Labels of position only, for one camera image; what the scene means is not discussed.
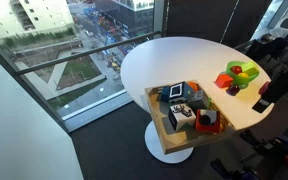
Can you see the blue plush cube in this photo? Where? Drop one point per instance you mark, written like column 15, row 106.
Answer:
column 164, row 95

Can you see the red ball in bowl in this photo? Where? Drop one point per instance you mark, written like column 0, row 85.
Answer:
column 236, row 69

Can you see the black orange floor equipment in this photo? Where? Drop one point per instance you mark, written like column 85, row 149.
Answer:
column 272, row 166

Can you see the yellow ball in bowl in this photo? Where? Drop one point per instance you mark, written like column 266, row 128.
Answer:
column 243, row 75

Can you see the round white table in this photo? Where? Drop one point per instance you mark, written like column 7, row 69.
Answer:
column 171, row 60

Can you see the wooden tray box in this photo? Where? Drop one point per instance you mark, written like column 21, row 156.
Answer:
column 187, row 136

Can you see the white black sketch plush cube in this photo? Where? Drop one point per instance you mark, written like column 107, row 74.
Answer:
column 180, row 115

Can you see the green plastic bowl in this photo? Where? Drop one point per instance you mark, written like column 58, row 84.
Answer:
column 242, row 82

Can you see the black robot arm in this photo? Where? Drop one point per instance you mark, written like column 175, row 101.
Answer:
column 271, row 92

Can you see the lime green block in bowl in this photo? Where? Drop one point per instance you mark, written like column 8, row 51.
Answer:
column 249, row 68

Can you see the orange red cube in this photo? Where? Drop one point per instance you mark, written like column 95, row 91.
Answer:
column 223, row 80

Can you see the red black white plush cube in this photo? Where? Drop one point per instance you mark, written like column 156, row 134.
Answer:
column 208, row 121

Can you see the orange plush ball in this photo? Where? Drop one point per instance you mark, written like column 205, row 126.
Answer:
column 193, row 85

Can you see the grey patterned plush cube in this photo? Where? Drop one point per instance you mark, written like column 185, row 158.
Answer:
column 199, row 100

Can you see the black white pattern plush cube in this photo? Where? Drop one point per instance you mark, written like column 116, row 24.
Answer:
column 179, row 93

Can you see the black metal window rail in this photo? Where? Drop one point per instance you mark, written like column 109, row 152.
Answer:
column 74, row 56

